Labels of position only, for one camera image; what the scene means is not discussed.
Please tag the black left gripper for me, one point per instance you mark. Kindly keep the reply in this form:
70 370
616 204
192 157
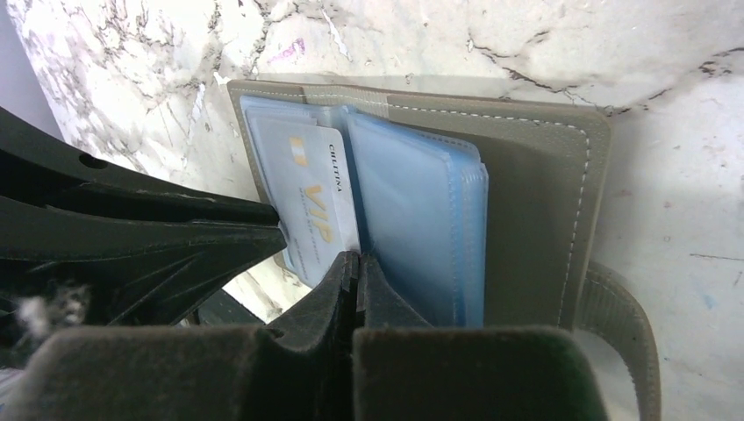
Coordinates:
87 242

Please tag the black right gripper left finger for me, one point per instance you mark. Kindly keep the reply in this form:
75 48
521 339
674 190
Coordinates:
295 368

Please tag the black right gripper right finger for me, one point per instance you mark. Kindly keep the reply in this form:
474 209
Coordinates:
405 369

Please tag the grey metal card holder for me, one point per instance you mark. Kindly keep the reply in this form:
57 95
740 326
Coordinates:
547 165

